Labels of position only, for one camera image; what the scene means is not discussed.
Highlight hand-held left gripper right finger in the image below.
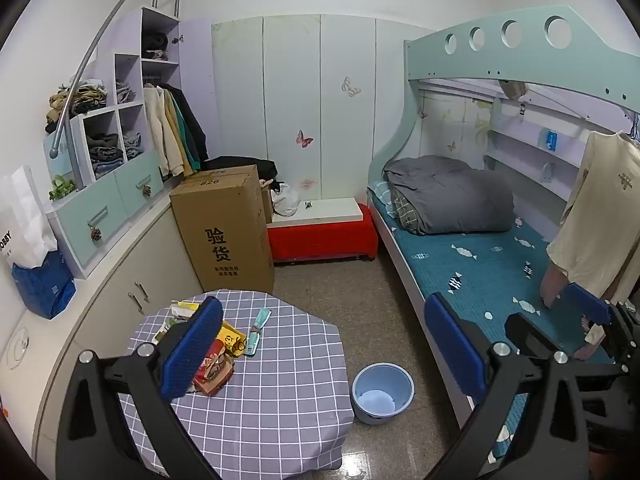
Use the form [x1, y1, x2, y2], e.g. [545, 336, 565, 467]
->
[424, 292, 588, 480]

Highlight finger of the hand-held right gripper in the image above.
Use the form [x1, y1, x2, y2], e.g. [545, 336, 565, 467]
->
[564, 282, 614, 327]
[504, 312, 561, 356]

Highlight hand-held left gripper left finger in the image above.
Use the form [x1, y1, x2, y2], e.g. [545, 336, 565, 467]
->
[56, 296, 236, 480]

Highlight red packet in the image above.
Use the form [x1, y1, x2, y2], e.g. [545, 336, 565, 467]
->
[192, 340, 236, 396]

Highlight blue plastic bucket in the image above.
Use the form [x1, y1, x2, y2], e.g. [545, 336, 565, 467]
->
[351, 362, 416, 426]

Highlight teal candy print bed sheet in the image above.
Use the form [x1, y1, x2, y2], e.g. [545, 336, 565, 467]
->
[372, 195, 616, 466]

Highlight cream hanging shirt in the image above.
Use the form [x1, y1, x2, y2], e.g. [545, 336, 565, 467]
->
[546, 130, 640, 301]

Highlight cream curved cabinet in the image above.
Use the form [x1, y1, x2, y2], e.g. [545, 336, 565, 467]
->
[0, 195, 206, 480]

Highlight grey checked tablecloth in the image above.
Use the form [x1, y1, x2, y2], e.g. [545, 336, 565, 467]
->
[117, 287, 353, 480]

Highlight large cardboard box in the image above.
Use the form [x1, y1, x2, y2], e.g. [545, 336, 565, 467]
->
[169, 164, 275, 295]

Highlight plaid pillow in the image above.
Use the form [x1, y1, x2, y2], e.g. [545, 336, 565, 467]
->
[390, 187, 423, 233]

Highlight grey duvet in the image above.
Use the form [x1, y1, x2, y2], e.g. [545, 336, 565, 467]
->
[382, 155, 516, 236]

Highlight large teal drawer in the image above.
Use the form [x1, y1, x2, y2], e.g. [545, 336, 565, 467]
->
[54, 187, 128, 275]

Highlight blue bag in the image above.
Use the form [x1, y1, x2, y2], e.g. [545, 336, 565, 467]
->
[11, 250, 77, 320]

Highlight red storage bench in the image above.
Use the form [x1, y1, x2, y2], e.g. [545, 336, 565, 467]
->
[266, 203, 377, 265]

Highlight white plastic bag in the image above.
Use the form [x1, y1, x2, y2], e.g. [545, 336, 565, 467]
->
[271, 182, 301, 217]

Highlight small teal drawer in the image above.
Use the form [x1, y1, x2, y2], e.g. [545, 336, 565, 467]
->
[114, 150, 165, 217]

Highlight lilac bed shelf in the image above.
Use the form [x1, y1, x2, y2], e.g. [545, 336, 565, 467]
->
[485, 127, 586, 201]

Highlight blue checked pillow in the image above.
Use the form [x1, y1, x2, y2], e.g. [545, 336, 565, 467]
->
[370, 182, 396, 207]

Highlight white board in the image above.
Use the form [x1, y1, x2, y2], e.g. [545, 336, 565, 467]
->
[272, 197, 364, 222]

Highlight black cloth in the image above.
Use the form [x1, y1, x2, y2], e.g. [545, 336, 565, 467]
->
[200, 156, 278, 192]

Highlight green plant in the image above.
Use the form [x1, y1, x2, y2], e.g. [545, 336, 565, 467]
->
[49, 175, 77, 201]

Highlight denim folded clothes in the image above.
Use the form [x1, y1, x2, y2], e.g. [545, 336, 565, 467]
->
[121, 130, 146, 160]

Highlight green hanging garment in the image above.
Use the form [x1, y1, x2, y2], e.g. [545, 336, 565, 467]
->
[172, 92, 201, 171]

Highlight cream hanging jacket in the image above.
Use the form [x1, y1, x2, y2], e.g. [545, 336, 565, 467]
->
[142, 85, 187, 179]

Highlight dark folded clothes stack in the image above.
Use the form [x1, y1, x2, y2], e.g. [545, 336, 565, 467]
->
[84, 132, 126, 177]

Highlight black hanging coat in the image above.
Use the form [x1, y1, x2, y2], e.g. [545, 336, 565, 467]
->
[170, 85, 209, 163]

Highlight brown cap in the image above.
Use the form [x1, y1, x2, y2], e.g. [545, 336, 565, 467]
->
[500, 80, 528, 102]

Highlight olive folded clothes pile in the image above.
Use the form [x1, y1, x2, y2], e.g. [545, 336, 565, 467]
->
[45, 79, 108, 135]

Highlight black folded clothes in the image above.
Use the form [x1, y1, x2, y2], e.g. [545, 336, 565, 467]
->
[142, 32, 171, 61]

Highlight lilac stepped shelf unit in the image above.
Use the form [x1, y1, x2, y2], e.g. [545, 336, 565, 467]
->
[44, 6, 216, 281]

